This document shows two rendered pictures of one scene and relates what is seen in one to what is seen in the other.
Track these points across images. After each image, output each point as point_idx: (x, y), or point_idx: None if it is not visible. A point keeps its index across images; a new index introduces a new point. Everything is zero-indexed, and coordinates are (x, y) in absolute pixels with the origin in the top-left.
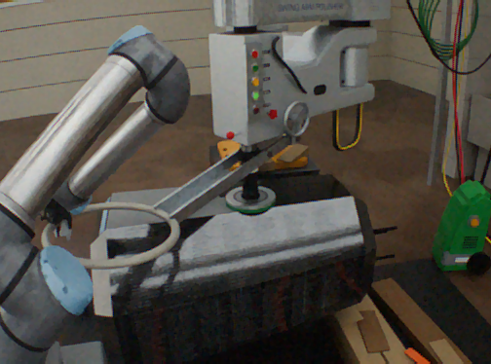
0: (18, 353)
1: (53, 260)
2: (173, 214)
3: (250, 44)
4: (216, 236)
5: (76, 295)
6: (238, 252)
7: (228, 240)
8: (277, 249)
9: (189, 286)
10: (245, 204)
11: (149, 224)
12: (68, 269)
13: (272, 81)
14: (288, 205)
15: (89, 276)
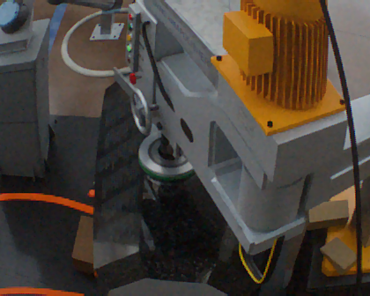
0: None
1: (5, 5)
2: (114, 69)
3: (130, 7)
4: (133, 132)
5: None
6: (117, 156)
7: (128, 144)
8: (111, 189)
9: (106, 129)
10: (148, 141)
11: None
12: (5, 11)
13: (145, 54)
14: (143, 187)
15: (8, 21)
